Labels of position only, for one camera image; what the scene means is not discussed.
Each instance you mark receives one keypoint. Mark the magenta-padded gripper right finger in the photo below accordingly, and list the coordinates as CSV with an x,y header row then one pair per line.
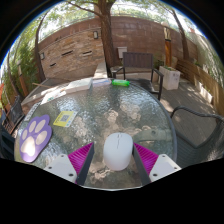
x,y
162,165

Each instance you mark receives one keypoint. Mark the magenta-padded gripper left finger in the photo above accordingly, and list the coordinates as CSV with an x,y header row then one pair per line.
x,y
62,166

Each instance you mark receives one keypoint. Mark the white computer mouse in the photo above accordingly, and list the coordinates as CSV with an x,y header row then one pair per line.
x,y
117,151

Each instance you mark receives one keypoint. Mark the purple paw-shaped mouse pad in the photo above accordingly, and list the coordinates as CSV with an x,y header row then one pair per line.
x,y
35,138

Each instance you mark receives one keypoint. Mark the black wicker chair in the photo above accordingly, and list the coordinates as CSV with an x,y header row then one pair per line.
x,y
15,115
200,140
6,145

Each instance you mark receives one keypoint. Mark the yellow square card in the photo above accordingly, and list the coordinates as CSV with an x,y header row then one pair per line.
x,y
65,118

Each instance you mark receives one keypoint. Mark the white rectangular number plate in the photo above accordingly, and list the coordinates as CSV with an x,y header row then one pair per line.
x,y
32,111

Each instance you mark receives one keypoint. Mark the large white book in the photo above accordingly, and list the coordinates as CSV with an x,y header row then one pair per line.
x,y
79,85

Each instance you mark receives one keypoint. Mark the white rectangular planter box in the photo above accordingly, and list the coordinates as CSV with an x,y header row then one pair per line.
x,y
170,78

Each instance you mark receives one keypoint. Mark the raised stone planter bed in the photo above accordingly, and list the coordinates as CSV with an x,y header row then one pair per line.
x,y
60,78

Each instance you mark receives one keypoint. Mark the small white book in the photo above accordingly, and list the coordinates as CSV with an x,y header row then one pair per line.
x,y
101,82

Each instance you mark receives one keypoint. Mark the green plastic pack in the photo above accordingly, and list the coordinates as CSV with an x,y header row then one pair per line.
x,y
120,83

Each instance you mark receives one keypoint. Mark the dark wooden-back armchair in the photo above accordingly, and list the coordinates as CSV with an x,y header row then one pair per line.
x,y
138,61

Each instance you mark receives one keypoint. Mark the slim leaning tree trunk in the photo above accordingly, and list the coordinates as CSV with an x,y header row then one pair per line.
x,y
39,56
181,36

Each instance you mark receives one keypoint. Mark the thick brown tree trunk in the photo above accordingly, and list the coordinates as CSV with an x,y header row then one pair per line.
x,y
107,36

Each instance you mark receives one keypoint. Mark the wooden post with lamp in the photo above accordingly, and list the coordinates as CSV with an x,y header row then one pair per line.
x,y
22,80
167,46

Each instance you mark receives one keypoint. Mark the black wall lamp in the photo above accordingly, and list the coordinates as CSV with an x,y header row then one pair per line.
x,y
96,34
42,55

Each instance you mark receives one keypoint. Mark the grey wall utility box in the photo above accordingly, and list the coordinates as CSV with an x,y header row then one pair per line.
x,y
122,52

